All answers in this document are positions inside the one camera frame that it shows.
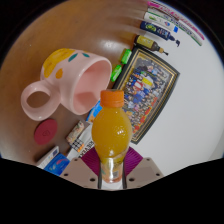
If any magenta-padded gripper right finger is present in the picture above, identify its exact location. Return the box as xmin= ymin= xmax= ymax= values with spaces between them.
xmin=122 ymin=146 xmax=165 ymax=190

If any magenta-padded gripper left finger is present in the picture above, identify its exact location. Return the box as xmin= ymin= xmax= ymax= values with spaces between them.
xmin=59 ymin=146 xmax=102 ymax=190

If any orange-capped juice bottle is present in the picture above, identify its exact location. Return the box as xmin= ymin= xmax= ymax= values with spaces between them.
xmin=91 ymin=89 xmax=134 ymax=184

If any colourful puzzle cube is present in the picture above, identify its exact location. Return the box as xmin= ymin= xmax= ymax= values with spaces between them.
xmin=71 ymin=136 xmax=86 ymax=154

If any white paper gift bag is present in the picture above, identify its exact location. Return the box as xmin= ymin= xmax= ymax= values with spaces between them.
xmin=66 ymin=123 xmax=96 ymax=162

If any white remote control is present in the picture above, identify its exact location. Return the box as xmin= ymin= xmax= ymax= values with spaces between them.
xmin=35 ymin=145 xmax=60 ymax=169

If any small patterned pouch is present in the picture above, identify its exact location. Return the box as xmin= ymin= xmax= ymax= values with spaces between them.
xmin=65 ymin=119 xmax=85 ymax=145

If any flat round red coaster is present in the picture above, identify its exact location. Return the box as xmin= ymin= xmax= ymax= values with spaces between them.
xmin=33 ymin=118 xmax=58 ymax=146

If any framed group photo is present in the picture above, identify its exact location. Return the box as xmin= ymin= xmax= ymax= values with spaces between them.
xmin=112 ymin=46 xmax=181 ymax=145

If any pink ceramic mug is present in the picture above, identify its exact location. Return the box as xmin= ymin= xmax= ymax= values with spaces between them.
xmin=20 ymin=48 xmax=113 ymax=122

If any amber pump bottle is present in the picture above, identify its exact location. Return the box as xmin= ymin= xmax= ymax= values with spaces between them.
xmin=133 ymin=34 xmax=170 ymax=57

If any dark blue pump bottle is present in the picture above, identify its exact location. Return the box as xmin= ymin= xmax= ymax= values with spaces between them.
xmin=139 ymin=20 xmax=181 ymax=48

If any white printed tall tube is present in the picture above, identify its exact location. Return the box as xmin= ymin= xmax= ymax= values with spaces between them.
xmin=146 ymin=7 xmax=204 ymax=47

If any white shampoo bottle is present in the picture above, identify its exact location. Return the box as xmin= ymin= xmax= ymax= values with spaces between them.
xmin=143 ymin=11 xmax=179 ymax=34

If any pink printed tall tube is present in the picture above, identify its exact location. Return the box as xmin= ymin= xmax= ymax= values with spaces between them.
xmin=147 ymin=0 xmax=206 ymax=41

